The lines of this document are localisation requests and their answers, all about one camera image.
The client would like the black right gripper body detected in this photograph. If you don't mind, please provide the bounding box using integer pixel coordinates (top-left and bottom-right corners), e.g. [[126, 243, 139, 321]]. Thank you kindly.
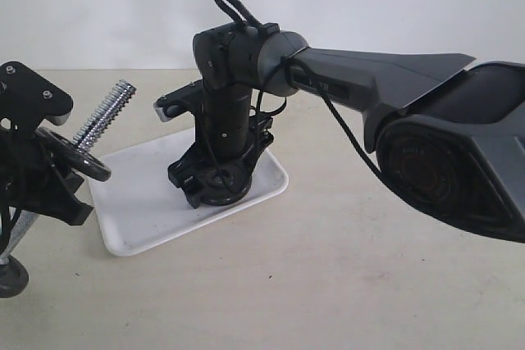
[[167, 116, 275, 199]]

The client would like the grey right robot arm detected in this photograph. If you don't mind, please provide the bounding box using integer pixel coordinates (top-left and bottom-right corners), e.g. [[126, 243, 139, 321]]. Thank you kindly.
[[154, 21, 524, 243]]

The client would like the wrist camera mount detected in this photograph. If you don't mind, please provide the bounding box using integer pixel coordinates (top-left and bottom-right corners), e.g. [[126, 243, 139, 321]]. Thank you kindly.
[[1, 61, 73, 137], [153, 80, 203, 122]]

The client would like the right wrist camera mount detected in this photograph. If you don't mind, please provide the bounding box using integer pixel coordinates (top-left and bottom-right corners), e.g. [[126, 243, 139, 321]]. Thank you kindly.
[[153, 80, 203, 122]]

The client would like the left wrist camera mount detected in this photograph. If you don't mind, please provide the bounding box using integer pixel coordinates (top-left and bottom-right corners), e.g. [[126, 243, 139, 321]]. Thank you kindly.
[[1, 61, 73, 137]]

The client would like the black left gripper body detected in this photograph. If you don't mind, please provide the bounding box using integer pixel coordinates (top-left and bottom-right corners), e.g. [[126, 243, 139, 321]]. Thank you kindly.
[[1, 128, 82, 210]]

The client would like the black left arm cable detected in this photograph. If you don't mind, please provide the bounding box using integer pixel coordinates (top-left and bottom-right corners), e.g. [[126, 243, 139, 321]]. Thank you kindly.
[[0, 120, 62, 252]]

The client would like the chrome threaded dumbbell bar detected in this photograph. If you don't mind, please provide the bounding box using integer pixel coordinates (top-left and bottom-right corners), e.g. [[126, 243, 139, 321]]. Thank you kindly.
[[0, 79, 137, 267]]

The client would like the white rectangular plastic tray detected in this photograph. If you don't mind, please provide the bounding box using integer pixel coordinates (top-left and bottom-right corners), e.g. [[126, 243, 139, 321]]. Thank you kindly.
[[89, 129, 289, 257]]

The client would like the black weight plate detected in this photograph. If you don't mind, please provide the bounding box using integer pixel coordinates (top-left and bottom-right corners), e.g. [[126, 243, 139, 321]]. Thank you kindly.
[[35, 127, 112, 182], [199, 164, 252, 207], [1, 256, 30, 299]]

